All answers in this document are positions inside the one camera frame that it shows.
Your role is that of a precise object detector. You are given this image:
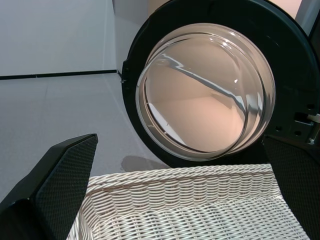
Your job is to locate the round glass washing machine door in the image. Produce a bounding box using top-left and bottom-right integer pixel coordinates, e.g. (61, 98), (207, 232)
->
(120, 0), (317, 169)

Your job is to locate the pale woven basket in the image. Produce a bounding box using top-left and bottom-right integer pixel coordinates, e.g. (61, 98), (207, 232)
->
(66, 163), (311, 240)

